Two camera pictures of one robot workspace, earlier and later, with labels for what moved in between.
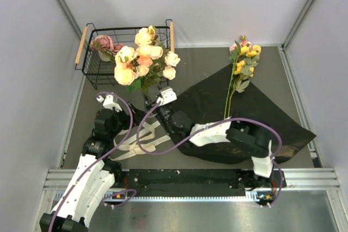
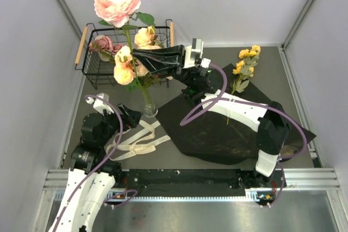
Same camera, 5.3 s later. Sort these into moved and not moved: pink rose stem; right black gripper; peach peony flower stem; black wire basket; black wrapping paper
Moved: right black gripper; peach peony flower stem
Not moved: black wrapping paper; black wire basket; pink rose stem
